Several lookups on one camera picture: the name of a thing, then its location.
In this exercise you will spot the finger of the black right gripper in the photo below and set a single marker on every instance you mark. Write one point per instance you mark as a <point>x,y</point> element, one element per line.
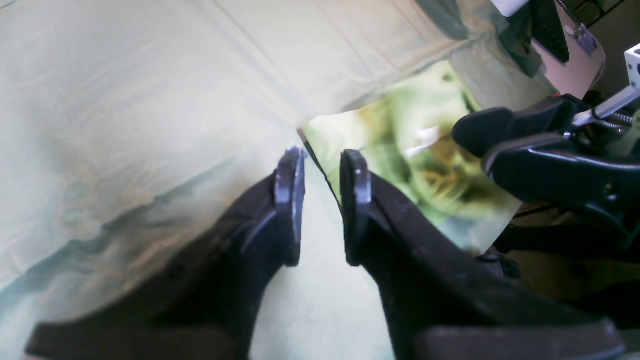
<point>552,168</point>
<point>479,132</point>

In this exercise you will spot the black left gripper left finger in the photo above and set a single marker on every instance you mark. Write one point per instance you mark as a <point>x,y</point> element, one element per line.
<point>204,303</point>

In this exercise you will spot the light green T-shirt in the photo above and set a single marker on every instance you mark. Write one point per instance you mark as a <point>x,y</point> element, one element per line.
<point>325,309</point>

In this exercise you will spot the grey-green table cloth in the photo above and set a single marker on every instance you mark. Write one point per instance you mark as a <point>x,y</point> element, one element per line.
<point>129,126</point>

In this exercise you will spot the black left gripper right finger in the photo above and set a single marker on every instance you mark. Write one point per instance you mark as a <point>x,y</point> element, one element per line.
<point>440,303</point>

